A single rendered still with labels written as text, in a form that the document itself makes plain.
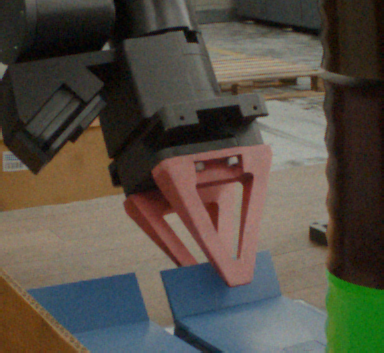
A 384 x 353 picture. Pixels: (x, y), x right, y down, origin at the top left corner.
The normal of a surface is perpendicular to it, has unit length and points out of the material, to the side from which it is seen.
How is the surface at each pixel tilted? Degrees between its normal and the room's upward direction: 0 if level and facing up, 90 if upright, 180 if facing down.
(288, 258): 0
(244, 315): 0
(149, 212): 57
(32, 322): 90
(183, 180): 81
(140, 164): 91
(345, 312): 76
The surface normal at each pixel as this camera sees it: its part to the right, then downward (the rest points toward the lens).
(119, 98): -0.89, 0.15
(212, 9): 0.37, 0.18
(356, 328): -0.77, 0.40
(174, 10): 0.45, -0.34
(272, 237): -0.05, -0.97
